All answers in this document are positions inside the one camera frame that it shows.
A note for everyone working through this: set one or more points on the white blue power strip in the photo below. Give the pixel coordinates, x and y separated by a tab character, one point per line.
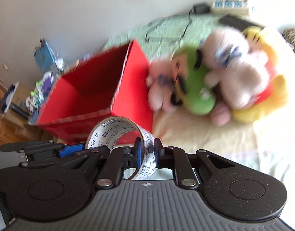
235	7

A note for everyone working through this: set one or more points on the wooden cabinet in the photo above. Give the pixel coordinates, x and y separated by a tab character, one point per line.
13	128

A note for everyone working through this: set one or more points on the black smartphone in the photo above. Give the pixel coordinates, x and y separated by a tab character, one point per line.
238	23

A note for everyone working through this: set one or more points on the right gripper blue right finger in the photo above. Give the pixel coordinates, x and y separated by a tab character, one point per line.
162	155

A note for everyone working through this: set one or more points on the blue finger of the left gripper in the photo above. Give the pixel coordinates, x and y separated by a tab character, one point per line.
69	150

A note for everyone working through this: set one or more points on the brown cardboard box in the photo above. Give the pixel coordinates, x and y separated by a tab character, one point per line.
17	96

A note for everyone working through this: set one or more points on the black cylinder bottle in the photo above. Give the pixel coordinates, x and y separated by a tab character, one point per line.
19	111

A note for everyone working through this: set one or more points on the pink plush bear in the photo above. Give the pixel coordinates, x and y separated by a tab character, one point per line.
160	86

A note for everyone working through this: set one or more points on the green cartoon bed sheet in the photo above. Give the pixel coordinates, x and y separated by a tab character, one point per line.
165	35

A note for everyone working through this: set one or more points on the clear printed tape roll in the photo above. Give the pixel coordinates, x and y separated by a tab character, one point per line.
111	131

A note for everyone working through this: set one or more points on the blue gift bag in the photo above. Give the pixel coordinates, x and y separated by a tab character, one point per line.
44	56

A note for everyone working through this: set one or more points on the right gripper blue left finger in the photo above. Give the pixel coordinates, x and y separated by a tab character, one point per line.
133	155

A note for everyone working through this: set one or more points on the white plush bear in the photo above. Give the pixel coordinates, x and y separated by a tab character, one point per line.
240	74

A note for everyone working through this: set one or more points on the large red cardboard box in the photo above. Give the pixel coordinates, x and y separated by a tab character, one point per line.
112	83

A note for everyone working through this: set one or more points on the yellow plush toy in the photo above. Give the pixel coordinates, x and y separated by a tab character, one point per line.
275	95

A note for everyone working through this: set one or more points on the purple plush toy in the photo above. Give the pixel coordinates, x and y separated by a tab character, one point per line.
47	83

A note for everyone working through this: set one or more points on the black power adapter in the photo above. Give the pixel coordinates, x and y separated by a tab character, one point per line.
201	8

